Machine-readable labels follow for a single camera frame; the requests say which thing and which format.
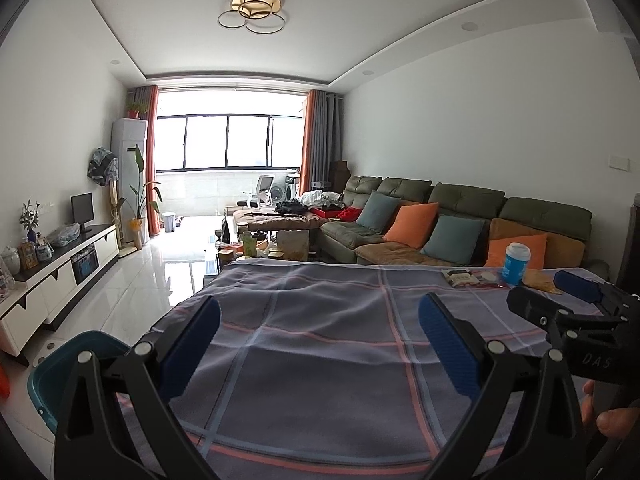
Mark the brown paper bag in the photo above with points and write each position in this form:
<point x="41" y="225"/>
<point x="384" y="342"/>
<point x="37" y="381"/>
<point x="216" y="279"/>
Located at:
<point x="541" y="280"/>

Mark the tall potted green plant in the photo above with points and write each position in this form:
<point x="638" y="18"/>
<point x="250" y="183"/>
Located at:
<point x="138" y="225"/>

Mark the small black monitor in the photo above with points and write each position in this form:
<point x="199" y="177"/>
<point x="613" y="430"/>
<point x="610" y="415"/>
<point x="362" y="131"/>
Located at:
<point x="82" y="210"/>

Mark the right hand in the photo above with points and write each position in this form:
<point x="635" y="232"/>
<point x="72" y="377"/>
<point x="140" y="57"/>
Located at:
<point x="613" y="424"/>

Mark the teal cushion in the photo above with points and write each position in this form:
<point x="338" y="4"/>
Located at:
<point x="377" y="212"/>
<point x="454" y="239"/>

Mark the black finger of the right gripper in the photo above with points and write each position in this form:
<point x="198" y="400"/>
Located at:
<point x="545" y="313"/>

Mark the orange left curtain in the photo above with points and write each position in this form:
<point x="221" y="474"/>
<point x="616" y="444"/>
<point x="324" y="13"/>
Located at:
<point x="152" y="201"/>

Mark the teal trash bin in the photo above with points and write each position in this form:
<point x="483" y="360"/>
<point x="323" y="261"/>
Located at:
<point x="47" y="382"/>

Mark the orange cushion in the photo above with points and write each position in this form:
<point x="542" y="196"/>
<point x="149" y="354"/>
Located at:
<point x="412" y="225"/>
<point x="533" y="246"/>

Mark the grey orange right curtain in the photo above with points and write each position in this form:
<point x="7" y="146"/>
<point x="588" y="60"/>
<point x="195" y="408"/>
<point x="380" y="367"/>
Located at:
<point x="322" y="139"/>

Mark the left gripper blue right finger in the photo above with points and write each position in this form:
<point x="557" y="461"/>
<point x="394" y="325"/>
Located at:
<point x="446" y="335"/>

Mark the covered standing fan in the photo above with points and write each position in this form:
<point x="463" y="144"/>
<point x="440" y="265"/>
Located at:
<point x="103" y="171"/>

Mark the purple plaid tablecloth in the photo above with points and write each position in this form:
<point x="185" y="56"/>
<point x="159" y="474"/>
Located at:
<point x="321" y="371"/>

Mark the cluttered wooden coffee table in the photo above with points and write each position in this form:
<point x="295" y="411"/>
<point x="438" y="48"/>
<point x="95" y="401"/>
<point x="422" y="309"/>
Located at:
<point x="267" y="233"/>

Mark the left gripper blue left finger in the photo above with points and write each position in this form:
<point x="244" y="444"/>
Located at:
<point x="184" y="342"/>

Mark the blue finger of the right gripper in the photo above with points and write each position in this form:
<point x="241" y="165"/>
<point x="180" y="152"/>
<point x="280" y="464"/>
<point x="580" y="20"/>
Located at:
<point x="585" y="290"/>

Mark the white black tv cabinet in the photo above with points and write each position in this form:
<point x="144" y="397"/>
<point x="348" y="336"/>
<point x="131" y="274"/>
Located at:
<point x="44" y="295"/>

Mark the white standing air conditioner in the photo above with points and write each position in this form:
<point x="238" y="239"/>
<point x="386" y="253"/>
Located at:
<point x="128" y="135"/>

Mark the olive green sectional sofa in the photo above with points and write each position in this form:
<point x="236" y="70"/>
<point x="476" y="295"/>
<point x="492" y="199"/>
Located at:
<point x="567" y="227"/>

